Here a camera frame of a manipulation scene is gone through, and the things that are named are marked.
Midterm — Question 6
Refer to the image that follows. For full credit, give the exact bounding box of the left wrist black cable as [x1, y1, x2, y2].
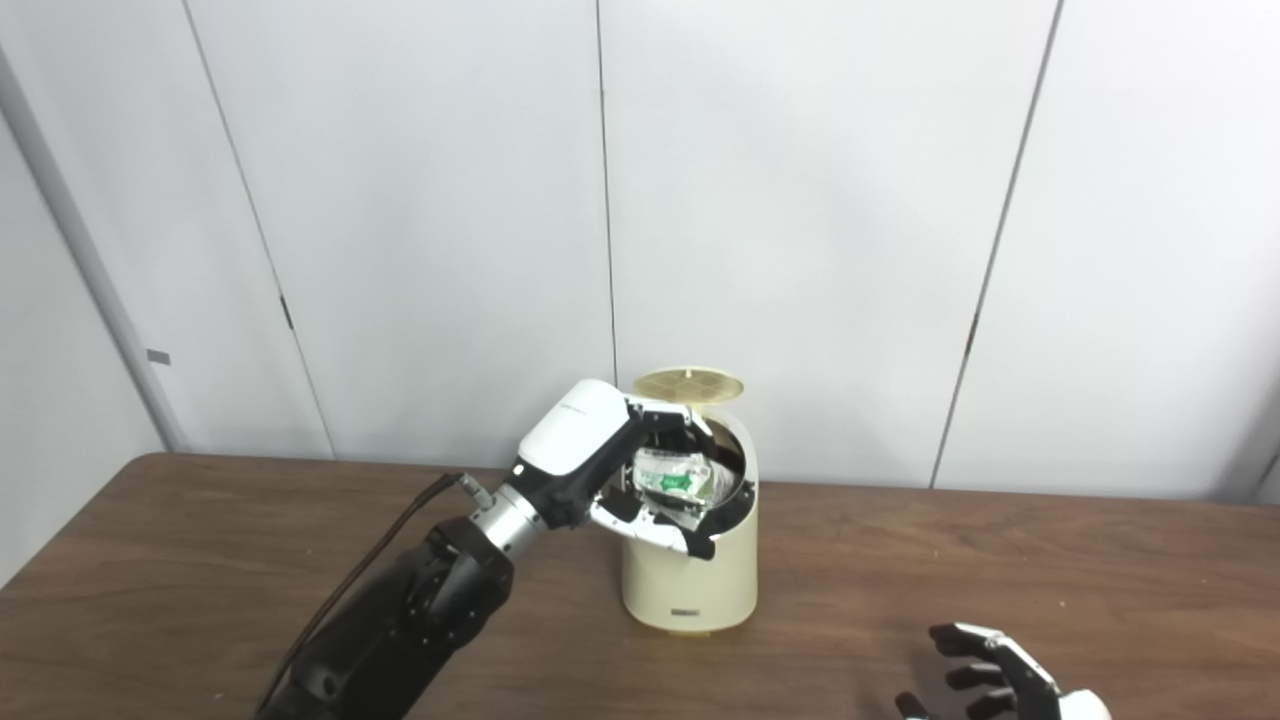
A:
[255, 472, 493, 716]

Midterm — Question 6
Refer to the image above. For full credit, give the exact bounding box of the round cream bin lid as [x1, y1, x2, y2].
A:
[632, 368, 746, 405]

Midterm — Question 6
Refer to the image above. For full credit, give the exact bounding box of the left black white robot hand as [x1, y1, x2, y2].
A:
[505, 378, 721, 561]

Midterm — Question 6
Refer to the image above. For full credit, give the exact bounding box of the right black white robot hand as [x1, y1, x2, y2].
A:
[895, 622, 1113, 720]

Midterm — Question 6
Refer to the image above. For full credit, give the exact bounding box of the green white milk carton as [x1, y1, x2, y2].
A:
[632, 448, 716, 511]

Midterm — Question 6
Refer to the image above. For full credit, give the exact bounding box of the cream-colored bin body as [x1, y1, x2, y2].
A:
[620, 405, 761, 634]

